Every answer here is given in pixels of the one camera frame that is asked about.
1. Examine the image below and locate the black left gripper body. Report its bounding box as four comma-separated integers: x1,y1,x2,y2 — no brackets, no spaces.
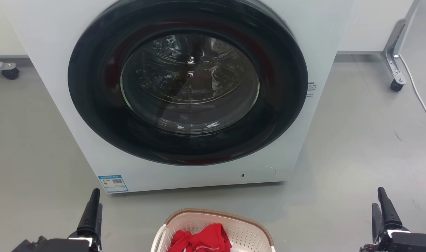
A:
12,232,102,252

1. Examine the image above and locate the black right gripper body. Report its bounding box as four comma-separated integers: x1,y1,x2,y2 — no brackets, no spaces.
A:
360,226,426,252

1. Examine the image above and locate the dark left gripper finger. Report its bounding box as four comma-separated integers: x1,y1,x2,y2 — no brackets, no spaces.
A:
76,188,100,239
95,203,103,245

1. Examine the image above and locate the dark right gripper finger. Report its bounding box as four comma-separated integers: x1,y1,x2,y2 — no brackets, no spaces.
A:
371,203,384,244
377,187,403,230

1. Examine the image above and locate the cream plastic laundry basket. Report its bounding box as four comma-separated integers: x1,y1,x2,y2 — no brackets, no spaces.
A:
151,209,275,252

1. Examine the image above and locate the blue energy label sticker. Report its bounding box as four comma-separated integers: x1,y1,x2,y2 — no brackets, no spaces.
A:
98,175,129,194

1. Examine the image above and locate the red garment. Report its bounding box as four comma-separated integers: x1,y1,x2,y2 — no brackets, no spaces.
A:
167,223,232,252

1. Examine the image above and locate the black round washer door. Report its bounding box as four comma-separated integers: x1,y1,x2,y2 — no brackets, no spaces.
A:
68,0,308,166

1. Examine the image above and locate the white front-load washing machine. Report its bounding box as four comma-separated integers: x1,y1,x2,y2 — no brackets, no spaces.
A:
0,0,355,194

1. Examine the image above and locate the tall grey metal caster leg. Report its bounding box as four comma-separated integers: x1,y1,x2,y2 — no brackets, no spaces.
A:
381,0,422,85

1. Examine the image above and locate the thin white cable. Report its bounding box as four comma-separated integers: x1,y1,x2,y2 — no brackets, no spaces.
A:
398,54,426,131

